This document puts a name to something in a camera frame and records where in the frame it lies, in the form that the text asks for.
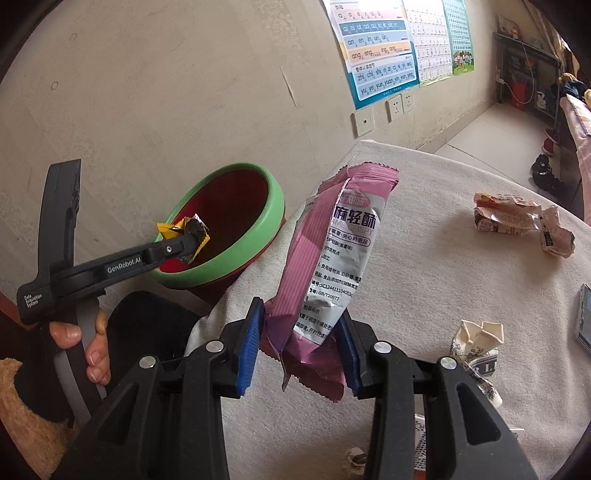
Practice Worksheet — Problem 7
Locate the yellow black candy wrapper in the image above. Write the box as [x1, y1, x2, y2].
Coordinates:
[156, 213, 211, 265]

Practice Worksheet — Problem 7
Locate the green chart wall poster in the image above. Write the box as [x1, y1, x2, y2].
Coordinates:
[441, 0, 476, 75]

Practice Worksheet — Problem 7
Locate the white cable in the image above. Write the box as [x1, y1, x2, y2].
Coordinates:
[501, 36, 540, 109]

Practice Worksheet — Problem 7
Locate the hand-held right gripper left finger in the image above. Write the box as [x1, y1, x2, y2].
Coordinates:
[51, 296, 266, 480]

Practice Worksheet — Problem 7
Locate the bed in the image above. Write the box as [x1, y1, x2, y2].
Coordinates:
[558, 92, 591, 185]

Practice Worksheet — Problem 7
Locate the green red trash bin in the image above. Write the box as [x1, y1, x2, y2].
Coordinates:
[151, 162, 287, 305]

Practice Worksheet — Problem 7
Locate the white chart wall poster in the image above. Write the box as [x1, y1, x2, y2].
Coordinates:
[404, 0, 455, 86]

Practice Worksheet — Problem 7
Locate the blue alphabet wall poster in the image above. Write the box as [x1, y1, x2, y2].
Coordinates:
[323, 0, 421, 110]

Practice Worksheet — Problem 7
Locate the beige curtain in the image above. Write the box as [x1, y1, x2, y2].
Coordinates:
[526, 0, 575, 54]

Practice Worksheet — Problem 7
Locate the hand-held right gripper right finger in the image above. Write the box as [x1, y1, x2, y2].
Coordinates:
[335, 310, 539, 480]

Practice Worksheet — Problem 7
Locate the red container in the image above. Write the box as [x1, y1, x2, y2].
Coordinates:
[508, 80, 532, 109]

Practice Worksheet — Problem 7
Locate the blank white wall plate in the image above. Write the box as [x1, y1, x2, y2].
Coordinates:
[351, 107, 376, 138]

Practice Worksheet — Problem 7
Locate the metal shelf table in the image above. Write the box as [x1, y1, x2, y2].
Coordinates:
[492, 30, 564, 125]

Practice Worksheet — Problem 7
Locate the small paper scrap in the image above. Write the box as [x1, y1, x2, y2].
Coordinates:
[346, 445, 368, 476]

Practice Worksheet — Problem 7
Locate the pink white snack carton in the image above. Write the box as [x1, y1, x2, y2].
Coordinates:
[473, 192, 543, 234]

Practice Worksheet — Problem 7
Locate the grey smartphone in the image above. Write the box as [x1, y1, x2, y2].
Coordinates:
[573, 284, 591, 356]

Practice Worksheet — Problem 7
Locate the person's left hand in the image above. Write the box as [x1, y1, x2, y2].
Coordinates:
[48, 308, 112, 387]

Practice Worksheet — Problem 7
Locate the crumpled white carton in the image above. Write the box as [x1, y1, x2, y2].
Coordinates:
[438, 319, 505, 407]

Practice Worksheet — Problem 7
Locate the pink snack bag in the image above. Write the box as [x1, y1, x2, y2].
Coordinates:
[262, 161, 402, 401]

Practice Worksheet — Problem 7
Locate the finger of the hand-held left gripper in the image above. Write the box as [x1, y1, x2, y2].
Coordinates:
[143, 230, 206, 268]

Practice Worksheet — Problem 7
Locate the dark clothes pile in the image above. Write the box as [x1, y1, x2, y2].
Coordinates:
[561, 76, 587, 100]

